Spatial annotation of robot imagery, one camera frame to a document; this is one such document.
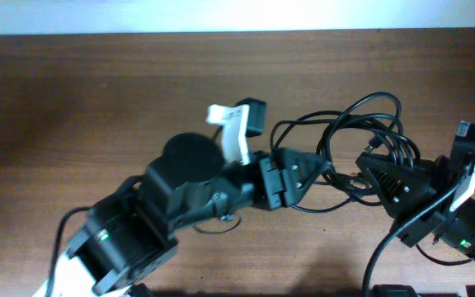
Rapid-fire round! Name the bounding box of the black usb cable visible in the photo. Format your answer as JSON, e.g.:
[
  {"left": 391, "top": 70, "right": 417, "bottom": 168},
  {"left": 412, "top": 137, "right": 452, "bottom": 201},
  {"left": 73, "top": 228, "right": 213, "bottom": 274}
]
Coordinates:
[{"left": 269, "top": 91, "right": 421, "bottom": 214}]

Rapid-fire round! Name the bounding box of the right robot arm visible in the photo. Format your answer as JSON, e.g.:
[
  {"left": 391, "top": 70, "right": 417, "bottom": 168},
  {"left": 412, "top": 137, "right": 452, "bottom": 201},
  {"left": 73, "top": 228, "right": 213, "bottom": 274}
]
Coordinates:
[{"left": 356, "top": 153, "right": 475, "bottom": 296}]

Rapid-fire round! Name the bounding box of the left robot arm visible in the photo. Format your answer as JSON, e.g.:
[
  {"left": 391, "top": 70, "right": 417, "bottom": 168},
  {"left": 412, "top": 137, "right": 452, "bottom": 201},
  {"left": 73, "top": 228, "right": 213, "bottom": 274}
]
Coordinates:
[{"left": 41, "top": 133, "right": 330, "bottom": 296}]

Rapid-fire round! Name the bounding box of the thin black wire loop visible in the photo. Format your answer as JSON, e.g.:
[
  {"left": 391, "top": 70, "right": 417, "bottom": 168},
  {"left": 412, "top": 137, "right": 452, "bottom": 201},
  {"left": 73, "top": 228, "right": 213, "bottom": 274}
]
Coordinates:
[{"left": 415, "top": 243, "right": 473, "bottom": 266}]

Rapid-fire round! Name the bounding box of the right camera cable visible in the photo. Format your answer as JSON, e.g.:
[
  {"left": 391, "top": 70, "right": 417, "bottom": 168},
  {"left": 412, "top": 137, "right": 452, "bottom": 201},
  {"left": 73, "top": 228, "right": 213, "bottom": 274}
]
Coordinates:
[{"left": 361, "top": 164, "right": 472, "bottom": 297}]

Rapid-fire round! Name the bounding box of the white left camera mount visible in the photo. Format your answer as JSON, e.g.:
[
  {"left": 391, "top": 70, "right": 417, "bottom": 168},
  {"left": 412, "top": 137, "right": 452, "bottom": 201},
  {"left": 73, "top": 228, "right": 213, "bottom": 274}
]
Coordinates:
[{"left": 206, "top": 104, "right": 250, "bottom": 165}]

